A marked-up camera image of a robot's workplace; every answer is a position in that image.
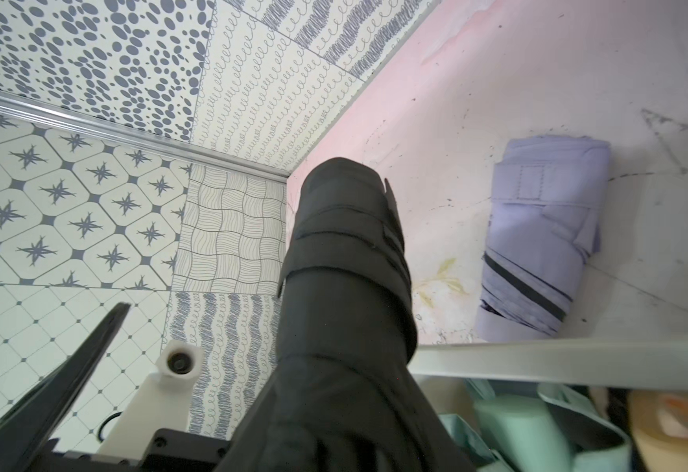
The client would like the beige umbrella wooden handle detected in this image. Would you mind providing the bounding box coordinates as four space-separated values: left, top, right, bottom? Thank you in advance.
628 391 688 472

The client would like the mint green umbrella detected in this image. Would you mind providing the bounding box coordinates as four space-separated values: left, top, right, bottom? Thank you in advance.
438 379 633 471

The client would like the white plastic storage box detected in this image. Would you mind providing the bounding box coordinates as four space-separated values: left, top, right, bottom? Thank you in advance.
409 336 688 391

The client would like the lavender folded umbrella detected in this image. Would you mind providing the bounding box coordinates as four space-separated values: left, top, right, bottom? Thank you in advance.
474 136 611 343

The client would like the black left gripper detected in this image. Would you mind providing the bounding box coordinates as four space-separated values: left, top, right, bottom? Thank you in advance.
0 303 231 472

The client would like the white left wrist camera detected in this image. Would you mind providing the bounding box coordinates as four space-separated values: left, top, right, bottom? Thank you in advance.
95 340 204 462

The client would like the black umbrella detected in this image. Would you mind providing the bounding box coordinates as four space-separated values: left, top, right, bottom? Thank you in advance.
219 157 473 471

